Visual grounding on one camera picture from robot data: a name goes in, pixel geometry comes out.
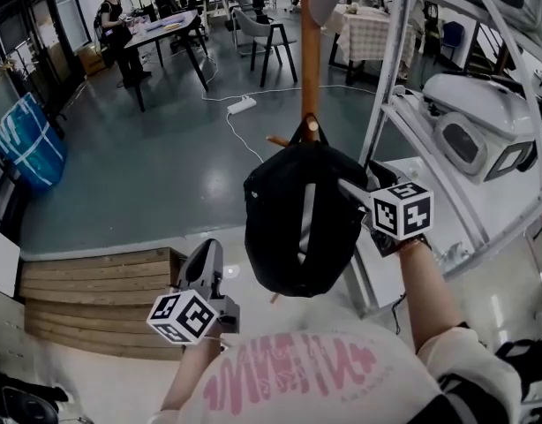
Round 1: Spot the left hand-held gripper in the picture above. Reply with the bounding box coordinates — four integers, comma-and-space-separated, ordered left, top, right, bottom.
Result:
146, 238, 241, 346

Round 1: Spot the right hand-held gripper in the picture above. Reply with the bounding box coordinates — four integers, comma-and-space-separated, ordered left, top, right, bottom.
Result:
336, 161, 435, 258

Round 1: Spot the black bag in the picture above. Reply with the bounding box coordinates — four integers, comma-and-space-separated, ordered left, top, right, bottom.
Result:
243, 113, 370, 299

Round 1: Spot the wooden coat rack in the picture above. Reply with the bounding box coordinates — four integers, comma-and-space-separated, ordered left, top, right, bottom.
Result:
265, 0, 330, 305

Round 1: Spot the person's right forearm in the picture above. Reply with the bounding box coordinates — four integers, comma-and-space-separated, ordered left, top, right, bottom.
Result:
397, 236, 463, 353

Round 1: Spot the person's left forearm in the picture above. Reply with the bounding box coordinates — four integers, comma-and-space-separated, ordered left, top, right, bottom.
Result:
159, 337, 230, 415

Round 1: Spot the wooden plank platform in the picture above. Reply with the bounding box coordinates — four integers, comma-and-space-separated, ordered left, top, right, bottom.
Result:
18, 246, 189, 362

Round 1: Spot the white power strip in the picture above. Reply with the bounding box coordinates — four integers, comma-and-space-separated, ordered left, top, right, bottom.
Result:
226, 95, 258, 116

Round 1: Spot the white moulded shell housing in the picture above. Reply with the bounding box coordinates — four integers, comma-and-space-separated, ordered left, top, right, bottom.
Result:
419, 72, 542, 186

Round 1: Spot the white shirt with pink print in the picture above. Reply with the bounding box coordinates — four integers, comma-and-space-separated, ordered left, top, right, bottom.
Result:
149, 298, 524, 424

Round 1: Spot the table with checked cloth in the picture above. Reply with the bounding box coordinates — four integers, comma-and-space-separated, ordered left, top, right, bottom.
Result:
327, 1, 418, 86

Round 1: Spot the blue chair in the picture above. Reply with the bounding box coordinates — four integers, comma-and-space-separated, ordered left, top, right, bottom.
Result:
440, 19, 465, 62

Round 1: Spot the grey chair with black legs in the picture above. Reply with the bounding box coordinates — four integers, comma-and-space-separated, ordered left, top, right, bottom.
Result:
231, 7, 299, 87

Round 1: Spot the white board panel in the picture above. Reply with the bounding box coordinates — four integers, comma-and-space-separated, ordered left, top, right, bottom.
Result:
0, 222, 22, 299

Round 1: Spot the blue wrapped bundle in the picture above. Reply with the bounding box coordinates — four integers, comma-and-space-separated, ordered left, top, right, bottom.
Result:
0, 91, 70, 190

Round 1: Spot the cardboard box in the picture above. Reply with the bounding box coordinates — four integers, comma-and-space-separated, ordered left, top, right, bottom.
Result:
78, 43, 108, 78

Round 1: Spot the dark work table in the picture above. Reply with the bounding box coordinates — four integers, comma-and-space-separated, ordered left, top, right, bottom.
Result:
122, 8, 210, 114

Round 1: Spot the black glass door cabinet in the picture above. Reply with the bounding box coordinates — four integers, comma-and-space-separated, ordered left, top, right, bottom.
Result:
0, 0, 93, 125

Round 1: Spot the white metal frame rack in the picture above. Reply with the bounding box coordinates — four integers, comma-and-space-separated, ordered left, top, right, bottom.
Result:
358, 0, 542, 278

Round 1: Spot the white power cable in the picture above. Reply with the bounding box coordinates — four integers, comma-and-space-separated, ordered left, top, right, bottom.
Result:
201, 55, 380, 164

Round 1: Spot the thin black cable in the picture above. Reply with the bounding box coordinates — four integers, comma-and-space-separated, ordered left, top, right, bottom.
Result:
390, 291, 408, 336

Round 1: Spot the black shoulder strap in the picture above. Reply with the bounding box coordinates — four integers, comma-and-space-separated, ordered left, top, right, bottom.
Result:
494, 337, 542, 404

